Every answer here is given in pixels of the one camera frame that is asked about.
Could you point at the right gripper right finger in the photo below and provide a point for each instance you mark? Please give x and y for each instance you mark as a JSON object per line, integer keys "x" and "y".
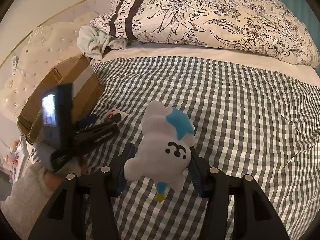
{"x": 254, "y": 215}

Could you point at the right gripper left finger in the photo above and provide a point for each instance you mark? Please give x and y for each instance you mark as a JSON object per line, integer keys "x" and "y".
{"x": 63, "y": 217}

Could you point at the white plush toy blue star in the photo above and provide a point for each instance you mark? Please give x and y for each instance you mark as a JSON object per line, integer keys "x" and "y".
{"x": 164, "y": 151}

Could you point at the grey sleeve forearm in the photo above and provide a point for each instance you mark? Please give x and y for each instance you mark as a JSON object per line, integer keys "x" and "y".
{"x": 29, "y": 196}

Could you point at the person left hand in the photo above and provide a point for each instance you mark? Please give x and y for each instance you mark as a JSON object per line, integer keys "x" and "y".
{"x": 62, "y": 172}

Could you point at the brown cardboard box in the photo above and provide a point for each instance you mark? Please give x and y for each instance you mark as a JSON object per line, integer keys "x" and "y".
{"x": 87, "y": 89}

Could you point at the cream tufted headboard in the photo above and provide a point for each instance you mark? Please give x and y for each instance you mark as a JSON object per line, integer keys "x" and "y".
{"x": 47, "y": 46}

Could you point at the white power strip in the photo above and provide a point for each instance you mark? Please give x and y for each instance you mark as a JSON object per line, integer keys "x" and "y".
{"x": 13, "y": 65}

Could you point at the white red sachet packet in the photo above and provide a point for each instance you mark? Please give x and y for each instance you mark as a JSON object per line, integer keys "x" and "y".
{"x": 115, "y": 115}

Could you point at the pale green towel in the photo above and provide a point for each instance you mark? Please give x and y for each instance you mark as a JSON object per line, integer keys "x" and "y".
{"x": 94, "y": 42}

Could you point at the floral patterned pillow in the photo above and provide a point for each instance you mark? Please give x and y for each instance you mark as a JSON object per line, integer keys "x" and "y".
{"x": 259, "y": 26}

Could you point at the teal curtain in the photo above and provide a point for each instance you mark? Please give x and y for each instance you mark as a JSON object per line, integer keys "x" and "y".
{"x": 301, "y": 9}

